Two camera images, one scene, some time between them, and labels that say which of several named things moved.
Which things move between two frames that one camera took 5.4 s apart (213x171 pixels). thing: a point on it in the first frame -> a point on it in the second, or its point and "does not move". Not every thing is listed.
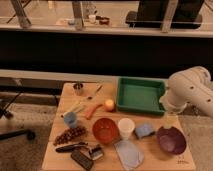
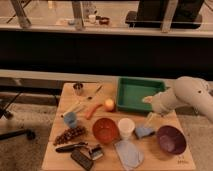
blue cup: [70, 118] does not move
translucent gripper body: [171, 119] -> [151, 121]
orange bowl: [105, 130] does not move
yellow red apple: [109, 105] does not move
